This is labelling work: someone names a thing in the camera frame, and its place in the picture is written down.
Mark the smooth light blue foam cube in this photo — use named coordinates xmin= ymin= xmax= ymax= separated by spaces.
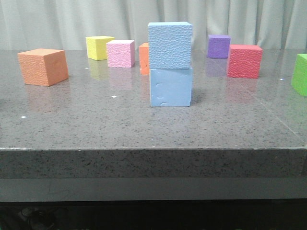
xmin=150 ymin=68 xmax=193 ymax=107

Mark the textured light blue foam cube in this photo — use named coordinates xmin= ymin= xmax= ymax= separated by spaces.
xmin=148 ymin=22 xmax=193 ymax=69

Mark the small orange foam cube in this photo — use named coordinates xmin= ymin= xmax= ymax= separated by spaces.
xmin=139 ymin=42 xmax=149 ymax=75

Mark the pink foam cube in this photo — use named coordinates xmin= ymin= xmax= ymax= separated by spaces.
xmin=106 ymin=40 xmax=135 ymax=68

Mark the yellow foam cube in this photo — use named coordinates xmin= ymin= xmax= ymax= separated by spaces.
xmin=86 ymin=36 xmax=115 ymax=60

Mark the purple foam cube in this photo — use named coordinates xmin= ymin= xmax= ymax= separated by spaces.
xmin=207 ymin=34 xmax=231 ymax=58

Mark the right red foam cube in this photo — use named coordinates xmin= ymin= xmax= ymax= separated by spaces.
xmin=226 ymin=44 xmax=263 ymax=79

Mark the large orange foam cube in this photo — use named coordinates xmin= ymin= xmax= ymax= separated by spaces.
xmin=18 ymin=48 xmax=69 ymax=86

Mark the green foam cube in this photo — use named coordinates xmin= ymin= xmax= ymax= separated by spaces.
xmin=291 ymin=54 xmax=307 ymax=96

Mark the grey curtain backdrop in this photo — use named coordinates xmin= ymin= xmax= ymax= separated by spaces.
xmin=0 ymin=0 xmax=307 ymax=50

